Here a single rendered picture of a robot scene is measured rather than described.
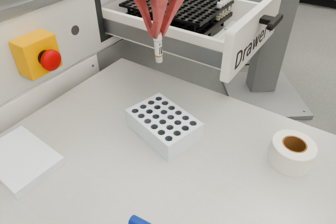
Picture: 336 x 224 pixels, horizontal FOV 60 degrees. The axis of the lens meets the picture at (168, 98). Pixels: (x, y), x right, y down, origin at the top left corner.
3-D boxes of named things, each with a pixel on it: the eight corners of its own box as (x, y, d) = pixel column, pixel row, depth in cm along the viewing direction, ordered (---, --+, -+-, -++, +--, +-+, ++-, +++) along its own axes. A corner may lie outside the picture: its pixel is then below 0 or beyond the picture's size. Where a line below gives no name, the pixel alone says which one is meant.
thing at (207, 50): (265, 27, 75) (271, 4, 71) (223, 72, 58) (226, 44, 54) (142, -1, 93) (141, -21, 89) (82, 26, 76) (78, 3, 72)
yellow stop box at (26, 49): (66, 66, 59) (57, 33, 54) (35, 83, 54) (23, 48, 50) (49, 59, 61) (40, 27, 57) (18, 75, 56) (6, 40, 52)
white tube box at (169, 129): (202, 139, 53) (204, 123, 51) (168, 162, 49) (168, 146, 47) (159, 106, 61) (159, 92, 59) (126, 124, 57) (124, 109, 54)
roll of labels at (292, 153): (264, 169, 48) (269, 152, 46) (270, 140, 53) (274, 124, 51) (310, 183, 46) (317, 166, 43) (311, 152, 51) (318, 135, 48)
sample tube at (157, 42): (165, 61, 43) (163, 32, 40) (158, 64, 42) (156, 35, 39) (159, 58, 44) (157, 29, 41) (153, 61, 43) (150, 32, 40)
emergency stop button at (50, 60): (65, 66, 56) (61, 47, 53) (48, 75, 53) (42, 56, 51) (55, 62, 57) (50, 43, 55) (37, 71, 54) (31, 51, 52)
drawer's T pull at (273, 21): (282, 19, 63) (284, 13, 62) (271, 32, 58) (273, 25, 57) (266, 16, 64) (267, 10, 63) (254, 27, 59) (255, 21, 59)
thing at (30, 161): (66, 163, 49) (63, 156, 48) (17, 199, 43) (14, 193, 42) (24, 131, 55) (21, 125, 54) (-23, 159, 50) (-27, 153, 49)
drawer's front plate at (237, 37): (273, 32, 76) (283, -11, 70) (227, 85, 57) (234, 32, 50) (267, 31, 77) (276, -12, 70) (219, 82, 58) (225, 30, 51)
